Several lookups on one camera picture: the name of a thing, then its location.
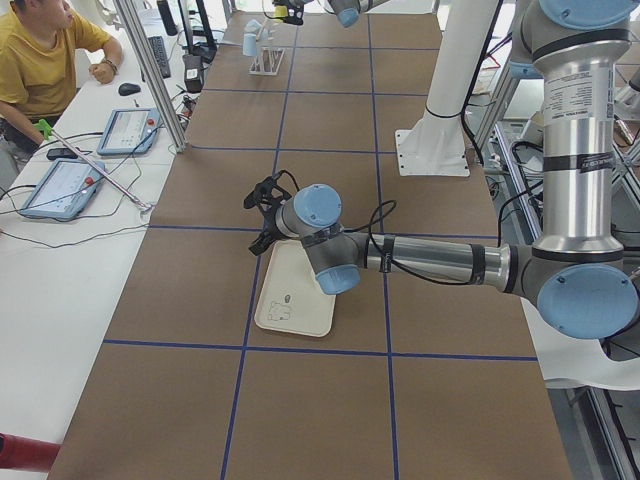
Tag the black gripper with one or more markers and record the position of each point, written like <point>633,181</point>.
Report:
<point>268,227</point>
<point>294,6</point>

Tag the light blue plastic cup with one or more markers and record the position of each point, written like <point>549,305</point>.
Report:
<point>250,48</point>

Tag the yellow plastic cup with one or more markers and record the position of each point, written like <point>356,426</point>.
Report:
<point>280,12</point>

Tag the white plastic tray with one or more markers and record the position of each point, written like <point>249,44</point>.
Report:
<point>291,300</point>

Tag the black power supply box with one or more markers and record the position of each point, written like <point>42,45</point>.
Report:
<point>193,74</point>

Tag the black keyboard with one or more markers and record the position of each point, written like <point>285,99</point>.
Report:
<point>159,52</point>

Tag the blue teach pendant far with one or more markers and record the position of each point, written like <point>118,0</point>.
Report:
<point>129,131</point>

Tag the blue teach pendant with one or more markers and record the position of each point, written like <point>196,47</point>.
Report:
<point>63,192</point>
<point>129,131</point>

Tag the black computer mouse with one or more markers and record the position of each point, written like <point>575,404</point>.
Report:
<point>127,89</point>

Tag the blue teach pendant near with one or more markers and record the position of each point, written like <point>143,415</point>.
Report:
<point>63,192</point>

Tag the brown paper table mat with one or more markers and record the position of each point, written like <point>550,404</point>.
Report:
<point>413,381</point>

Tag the metal rod with stand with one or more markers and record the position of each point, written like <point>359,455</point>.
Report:
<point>47,130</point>

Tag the person in yellow shirt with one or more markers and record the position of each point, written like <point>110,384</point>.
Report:
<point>39,40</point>

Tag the red thermos bottle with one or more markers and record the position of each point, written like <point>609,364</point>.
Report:
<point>26,454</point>

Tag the white plastic chair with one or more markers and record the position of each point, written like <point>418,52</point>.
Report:
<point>567,363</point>

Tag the white wire cup rack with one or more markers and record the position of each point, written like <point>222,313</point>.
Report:
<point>269,58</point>

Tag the aluminium frame post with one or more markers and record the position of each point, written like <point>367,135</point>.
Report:
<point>154,80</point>

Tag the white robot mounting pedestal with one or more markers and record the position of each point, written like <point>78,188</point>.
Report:
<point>435,146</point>

